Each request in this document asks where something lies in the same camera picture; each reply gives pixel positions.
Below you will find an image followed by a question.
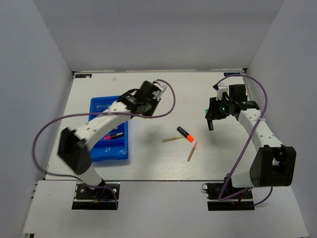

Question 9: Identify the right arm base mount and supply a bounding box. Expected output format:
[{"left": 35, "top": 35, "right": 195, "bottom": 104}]
[{"left": 201, "top": 182, "right": 255, "bottom": 211}]

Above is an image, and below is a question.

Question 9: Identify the left corner label sticker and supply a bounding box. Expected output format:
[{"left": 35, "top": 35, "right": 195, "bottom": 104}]
[{"left": 75, "top": 74, "right": 92, "bottom": 78}]

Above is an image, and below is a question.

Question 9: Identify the right corner label sticker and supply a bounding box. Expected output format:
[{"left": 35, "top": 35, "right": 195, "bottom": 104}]
[{"left": 223, "top": 72, "right": 241, "bottom": 77}]

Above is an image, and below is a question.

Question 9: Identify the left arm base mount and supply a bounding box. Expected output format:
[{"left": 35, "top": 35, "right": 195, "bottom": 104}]
[{"left": 72, "top": 182, "right": 120, "bottom": 210}]

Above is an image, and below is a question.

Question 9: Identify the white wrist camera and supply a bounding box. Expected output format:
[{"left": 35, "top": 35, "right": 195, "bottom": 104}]
[
  {"left": 213, "top": 84, "right": 228, "bottom": 101},
  {"left": 153, "top": 80, "right": 167, "bottom": 98}
]

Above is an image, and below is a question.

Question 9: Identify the beige thin pen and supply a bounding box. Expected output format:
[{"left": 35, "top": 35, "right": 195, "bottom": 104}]
[{"left": 162, "top": 135, "right": 184, "bottom": 143}]

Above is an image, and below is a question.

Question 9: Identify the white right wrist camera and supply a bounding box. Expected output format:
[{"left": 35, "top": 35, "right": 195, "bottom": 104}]
[{"left": 213, "top": 84, "right": 228, "bottom": 101}]

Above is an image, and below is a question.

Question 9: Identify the blue plastic tray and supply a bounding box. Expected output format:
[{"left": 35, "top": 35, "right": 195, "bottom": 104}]
[{"left": 89, "top": 96, "right": 128, "bottom": 162}]

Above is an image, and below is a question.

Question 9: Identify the orange highlighter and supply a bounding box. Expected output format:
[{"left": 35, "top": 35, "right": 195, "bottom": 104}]
[{"left": 177, "top": 126, "right": 194, "bottom": 143}]

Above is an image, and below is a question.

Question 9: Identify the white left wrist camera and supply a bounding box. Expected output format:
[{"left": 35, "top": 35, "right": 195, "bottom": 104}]
[{"left": 153, "top": 80, "right": 167, "bottom": 98}]

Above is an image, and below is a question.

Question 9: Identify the purple cable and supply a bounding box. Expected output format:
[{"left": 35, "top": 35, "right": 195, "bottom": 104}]
[
  {"left": 33, "top": 79, "right": 176, "bottom": 179},
  {"left": 212, "top": 74, "right": 273, "bottom": 208}
]

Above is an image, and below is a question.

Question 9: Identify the pink thin pen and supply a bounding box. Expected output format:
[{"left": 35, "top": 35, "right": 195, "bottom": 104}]
[{"left": 187, "top": 141, "right": 198, "bottom": 162}]

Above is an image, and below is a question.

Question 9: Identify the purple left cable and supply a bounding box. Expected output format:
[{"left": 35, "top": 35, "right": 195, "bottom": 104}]
[{"left": 33, "top": 79, "right": 176, "bottom": 179}]

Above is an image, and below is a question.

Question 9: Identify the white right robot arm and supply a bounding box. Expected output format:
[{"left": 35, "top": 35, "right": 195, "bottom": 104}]
[{"left": 205, "top": 84, "right": 296, "bottom": 198}]

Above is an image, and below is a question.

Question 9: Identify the corner label sticker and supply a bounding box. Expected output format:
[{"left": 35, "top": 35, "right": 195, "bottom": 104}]
[
  {"left": 223, "top": 72, "right": 241, "bottom": 77},
  {"left": 75, "top": 74, "right": 92, "bottom": 78}
]

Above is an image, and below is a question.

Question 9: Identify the clear blue-tipped pen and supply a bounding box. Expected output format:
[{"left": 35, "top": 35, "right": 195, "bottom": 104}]
[{"left": 95, "top": 105, "right": 110, "bottom": 112}]

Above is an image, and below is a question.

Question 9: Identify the pink highlighter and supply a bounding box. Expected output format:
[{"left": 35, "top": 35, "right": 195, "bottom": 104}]
[{"left": 104, "top": 132, "right": 124, "bottom": 140}]

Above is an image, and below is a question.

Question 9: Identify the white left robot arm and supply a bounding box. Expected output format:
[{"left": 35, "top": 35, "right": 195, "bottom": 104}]
[{"left": 57, "top": 80, "right": 166, "bottom": 198}]

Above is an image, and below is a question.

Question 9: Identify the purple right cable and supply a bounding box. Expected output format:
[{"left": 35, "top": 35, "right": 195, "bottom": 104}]
[{"left": 212, "top": 74, "right": 273, "bottom": 208}]

